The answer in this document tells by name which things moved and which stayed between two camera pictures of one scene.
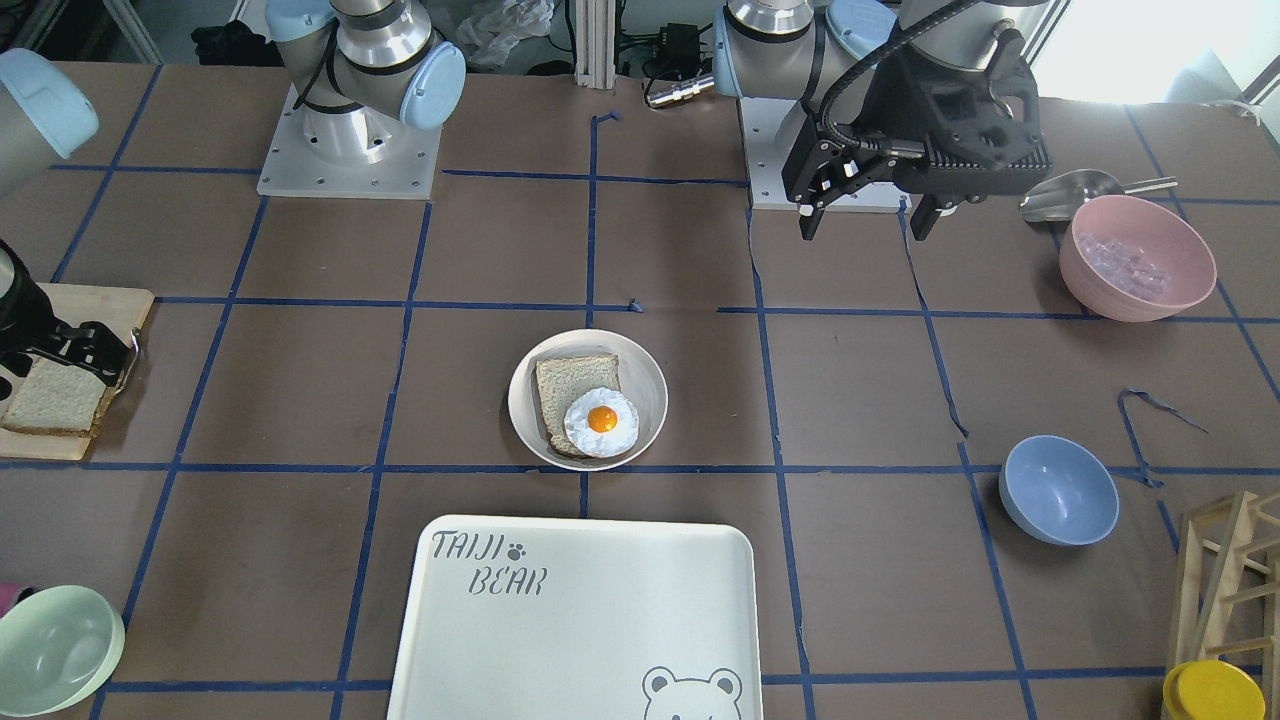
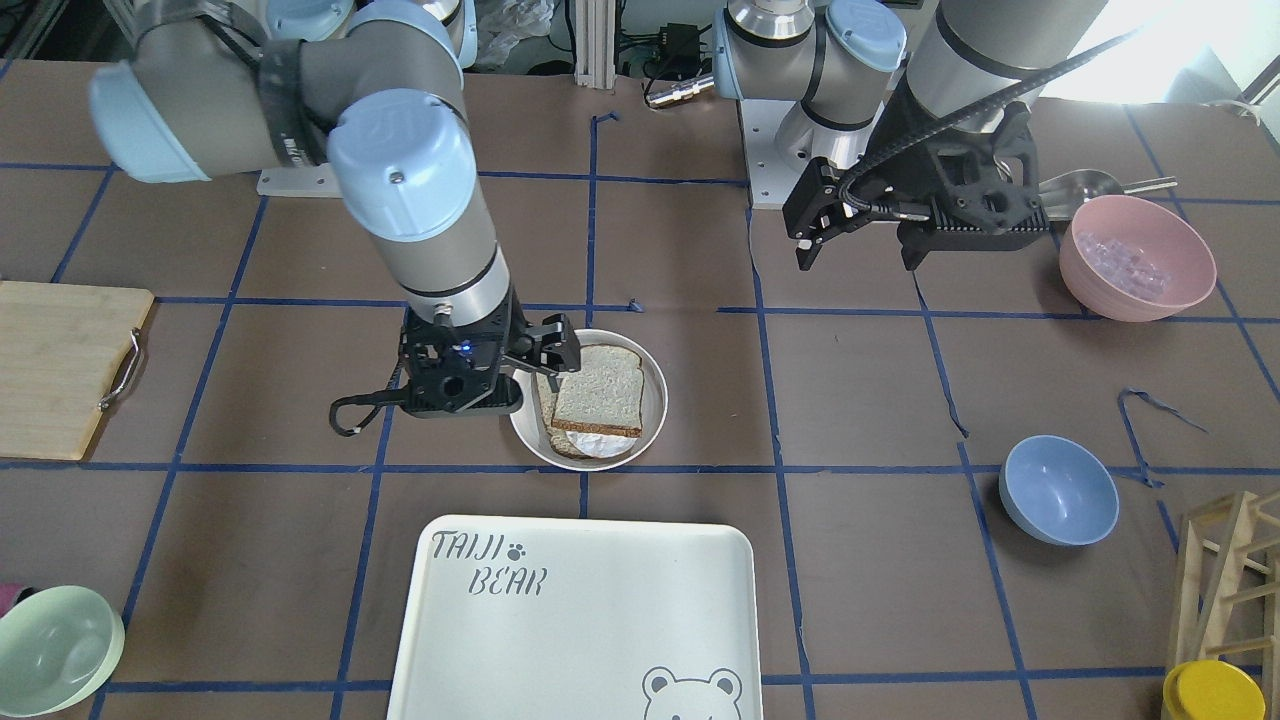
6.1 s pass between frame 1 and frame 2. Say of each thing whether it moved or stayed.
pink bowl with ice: stayed
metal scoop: stayed
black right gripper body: moved
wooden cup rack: stayed
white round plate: stayed
